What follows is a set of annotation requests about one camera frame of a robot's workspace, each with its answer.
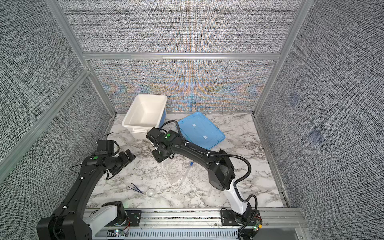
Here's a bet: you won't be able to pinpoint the blue-capped test tube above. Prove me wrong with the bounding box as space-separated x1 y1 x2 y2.
184 162 194 180

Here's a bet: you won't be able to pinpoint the blue plastic lid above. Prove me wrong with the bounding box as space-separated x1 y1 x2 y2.
178 112 226 150

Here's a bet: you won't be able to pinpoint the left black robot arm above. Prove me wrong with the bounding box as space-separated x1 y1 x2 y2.
36 140 136 240

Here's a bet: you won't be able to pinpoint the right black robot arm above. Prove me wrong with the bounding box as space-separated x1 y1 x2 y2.
146 120 258 227

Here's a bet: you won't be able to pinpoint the blue tweezers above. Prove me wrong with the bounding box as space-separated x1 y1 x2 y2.
128 183 144 195

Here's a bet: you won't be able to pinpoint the small clear round dish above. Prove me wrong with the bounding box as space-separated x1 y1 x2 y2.
146 189 156 198

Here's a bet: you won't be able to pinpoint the white plastic bin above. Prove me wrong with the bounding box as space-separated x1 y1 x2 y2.
122 94 168 140

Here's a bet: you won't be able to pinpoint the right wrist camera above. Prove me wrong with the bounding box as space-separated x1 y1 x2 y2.
146 128 162 144

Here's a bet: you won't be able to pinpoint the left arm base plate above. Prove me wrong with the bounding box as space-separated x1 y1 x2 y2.
106 210 142 227

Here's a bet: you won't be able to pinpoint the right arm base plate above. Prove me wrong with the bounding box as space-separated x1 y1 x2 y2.
220 208 263 227

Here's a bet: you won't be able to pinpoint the aluminium front rail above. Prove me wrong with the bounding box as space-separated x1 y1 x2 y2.
89 208 312 240

